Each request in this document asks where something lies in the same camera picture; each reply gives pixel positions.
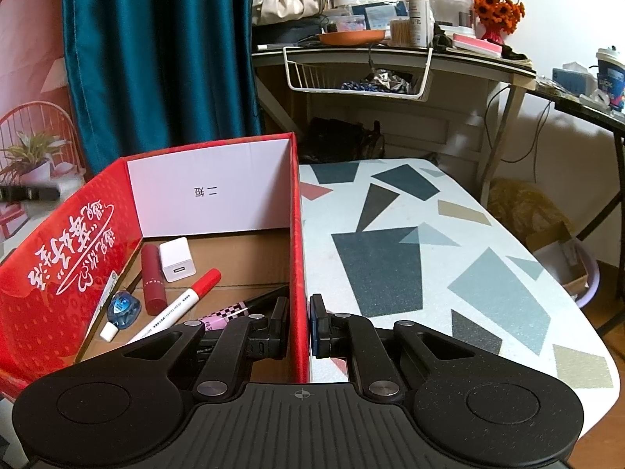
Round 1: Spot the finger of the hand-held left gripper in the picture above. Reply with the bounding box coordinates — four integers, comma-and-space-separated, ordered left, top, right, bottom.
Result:
0, 186, 62, 202

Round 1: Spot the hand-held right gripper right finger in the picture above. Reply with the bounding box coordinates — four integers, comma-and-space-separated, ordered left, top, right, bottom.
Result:
310, 294, 489, 397

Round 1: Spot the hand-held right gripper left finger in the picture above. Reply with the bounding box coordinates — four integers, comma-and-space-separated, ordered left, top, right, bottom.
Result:
120, 297, 290, 400

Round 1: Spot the pink checkered eyeliner pen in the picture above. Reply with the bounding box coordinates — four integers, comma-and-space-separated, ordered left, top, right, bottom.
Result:
198, 286, 290, 333

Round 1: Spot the red cardboard box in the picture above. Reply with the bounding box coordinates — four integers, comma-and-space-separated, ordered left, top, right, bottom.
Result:
0, 132, 311, 396

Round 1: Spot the red capped white marker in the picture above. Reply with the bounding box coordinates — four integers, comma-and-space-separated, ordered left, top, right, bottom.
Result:
124, 269, 222, 345

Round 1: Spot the white charger cube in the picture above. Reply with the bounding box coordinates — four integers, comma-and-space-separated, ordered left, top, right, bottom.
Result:
159, 237, 197, 283

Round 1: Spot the dark red lipstick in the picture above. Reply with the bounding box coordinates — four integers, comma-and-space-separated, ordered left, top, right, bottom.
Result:
141, 244, 169, 317

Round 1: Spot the blue white correction tape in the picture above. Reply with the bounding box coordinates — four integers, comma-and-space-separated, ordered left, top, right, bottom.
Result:
100, 290, 142, 339

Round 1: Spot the printed room scene backdrop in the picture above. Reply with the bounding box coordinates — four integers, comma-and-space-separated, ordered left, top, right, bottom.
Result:
0, 0, 91, 255

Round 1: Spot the blue curtain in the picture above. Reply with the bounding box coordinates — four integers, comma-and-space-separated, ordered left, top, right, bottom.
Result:
61, 0, 264, 174

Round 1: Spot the black bag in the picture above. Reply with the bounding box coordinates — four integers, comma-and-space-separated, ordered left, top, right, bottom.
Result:
300, 117, 386, 164

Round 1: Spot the yellow plastic bag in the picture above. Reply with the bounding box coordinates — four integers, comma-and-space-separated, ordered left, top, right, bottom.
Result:
488, 178, 572, 245

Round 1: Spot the brown cardboard box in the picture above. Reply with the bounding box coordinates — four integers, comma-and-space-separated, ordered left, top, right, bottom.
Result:
525, 222, 589, 294

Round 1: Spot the dark patterned cloth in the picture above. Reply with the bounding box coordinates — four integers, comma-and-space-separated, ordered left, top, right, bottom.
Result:
342, 72, 413, 95

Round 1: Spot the cardboard box in basin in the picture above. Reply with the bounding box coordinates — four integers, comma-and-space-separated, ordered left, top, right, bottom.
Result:
530, 239, 599, 310

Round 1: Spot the orange bowl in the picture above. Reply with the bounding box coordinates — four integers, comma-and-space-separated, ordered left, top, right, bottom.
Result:
316, 29, 386, 47

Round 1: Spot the grey desk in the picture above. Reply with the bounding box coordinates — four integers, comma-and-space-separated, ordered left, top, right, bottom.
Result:
250, 41, 538, 206

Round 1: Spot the pink book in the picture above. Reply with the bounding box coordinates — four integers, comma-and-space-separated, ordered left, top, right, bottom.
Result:
452, 33, 504, 57

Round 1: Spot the white spray bottle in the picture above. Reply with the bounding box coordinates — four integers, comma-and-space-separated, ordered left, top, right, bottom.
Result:
409, 0, 430, 48

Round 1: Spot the dark glass desk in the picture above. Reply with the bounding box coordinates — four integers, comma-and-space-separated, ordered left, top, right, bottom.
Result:
532, 81, 625, 333

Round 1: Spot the clear acrylic organizer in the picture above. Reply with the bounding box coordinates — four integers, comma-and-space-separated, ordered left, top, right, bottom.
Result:
430, 0, 474, 27

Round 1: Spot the blue tissue box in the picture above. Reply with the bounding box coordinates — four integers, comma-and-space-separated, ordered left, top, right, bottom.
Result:
553, 63, 599, 96

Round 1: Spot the blue paper cup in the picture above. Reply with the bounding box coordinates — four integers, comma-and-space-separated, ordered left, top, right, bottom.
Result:
595, 48, 625, 108

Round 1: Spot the white wire basket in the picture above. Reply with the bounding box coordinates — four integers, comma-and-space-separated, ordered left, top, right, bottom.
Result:
282, 45, 434, 102

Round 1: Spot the white drawstring pouch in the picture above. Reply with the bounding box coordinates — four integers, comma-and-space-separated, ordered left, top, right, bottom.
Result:
251, 0, 325, 26

